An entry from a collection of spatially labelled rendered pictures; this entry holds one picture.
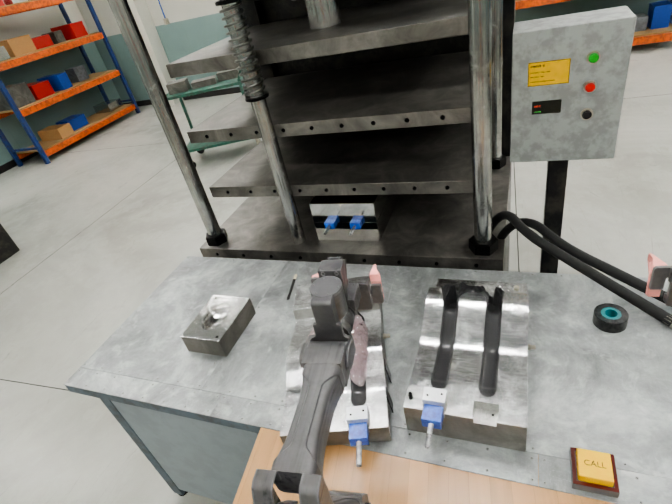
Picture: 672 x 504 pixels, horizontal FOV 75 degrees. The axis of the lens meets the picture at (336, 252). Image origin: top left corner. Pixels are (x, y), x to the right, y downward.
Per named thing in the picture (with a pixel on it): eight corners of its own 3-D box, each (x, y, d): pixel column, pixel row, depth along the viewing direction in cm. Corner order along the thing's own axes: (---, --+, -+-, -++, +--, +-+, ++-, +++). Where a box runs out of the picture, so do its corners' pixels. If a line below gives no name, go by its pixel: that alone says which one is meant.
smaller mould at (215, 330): (226, 357, 138) (219, 341, 134) (188, 351, 144) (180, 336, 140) (256, 312, 153) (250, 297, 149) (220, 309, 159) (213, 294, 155)
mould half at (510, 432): (525, 452, 96) (528, 414, 88) (407, 429, 106) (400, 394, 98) (526, 298, 133) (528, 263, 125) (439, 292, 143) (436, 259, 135)
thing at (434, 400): (439, 457, 92) (438, 442, 89) (416, 452, 94) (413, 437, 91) (448, 404, 102) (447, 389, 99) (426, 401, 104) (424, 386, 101)
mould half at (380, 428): (391, 440, 104) (385, 412, 98) (285, 449, 108) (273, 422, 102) (381, 300, 145) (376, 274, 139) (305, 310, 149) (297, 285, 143)
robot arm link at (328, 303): (304, 276, 79) (284, 323, 70) (350, 275, 77) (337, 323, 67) (318, 323, 85) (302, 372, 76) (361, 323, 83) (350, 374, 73)
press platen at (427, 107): (472, 122, 138) (471, 107, 135) (191, 143, 180) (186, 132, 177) (488, 60, 193) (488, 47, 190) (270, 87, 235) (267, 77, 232)
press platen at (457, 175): (474, 193, 152) (473, 180, 149) (212, 197, 194) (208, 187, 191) (489, 116, 207) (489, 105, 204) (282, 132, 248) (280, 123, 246)
